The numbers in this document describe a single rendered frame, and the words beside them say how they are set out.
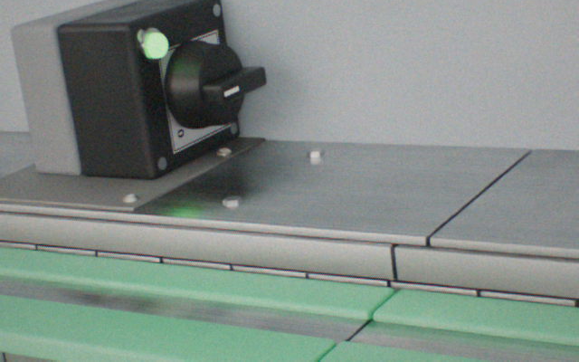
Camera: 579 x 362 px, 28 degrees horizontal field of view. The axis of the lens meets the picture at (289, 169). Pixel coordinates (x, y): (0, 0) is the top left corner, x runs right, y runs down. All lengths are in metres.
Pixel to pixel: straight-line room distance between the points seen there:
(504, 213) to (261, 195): 0.12
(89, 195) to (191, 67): 0.08
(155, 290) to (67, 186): 0.12
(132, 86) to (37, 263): 0.10
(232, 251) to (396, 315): 0.10
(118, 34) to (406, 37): 0.14
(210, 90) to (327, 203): 0.09
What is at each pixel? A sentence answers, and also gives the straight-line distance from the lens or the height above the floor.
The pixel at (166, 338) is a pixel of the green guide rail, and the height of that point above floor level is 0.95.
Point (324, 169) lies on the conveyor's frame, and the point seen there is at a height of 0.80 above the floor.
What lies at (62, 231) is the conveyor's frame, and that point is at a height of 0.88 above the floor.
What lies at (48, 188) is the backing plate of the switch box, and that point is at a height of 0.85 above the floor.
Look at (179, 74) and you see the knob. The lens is 0.58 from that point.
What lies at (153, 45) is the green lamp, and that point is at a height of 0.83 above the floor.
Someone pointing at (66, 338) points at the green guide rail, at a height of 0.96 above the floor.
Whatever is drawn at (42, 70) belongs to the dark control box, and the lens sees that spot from 0.60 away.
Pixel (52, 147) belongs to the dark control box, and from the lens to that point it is 0.61.
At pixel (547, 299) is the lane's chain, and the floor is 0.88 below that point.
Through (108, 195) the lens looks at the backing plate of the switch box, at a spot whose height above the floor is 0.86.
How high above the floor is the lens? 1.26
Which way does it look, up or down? 54 degrees down
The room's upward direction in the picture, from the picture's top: 121 degrees counter-clockwise
